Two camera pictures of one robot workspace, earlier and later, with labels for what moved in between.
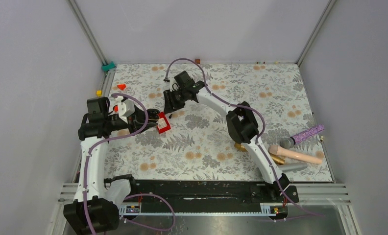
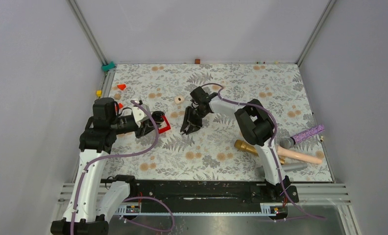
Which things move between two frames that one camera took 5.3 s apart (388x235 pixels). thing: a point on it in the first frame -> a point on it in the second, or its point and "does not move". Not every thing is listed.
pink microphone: [280, 151] does not move
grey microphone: [292, 167] does not move
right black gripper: [168, 97] -> [195, 125]
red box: [162, 124] does not move
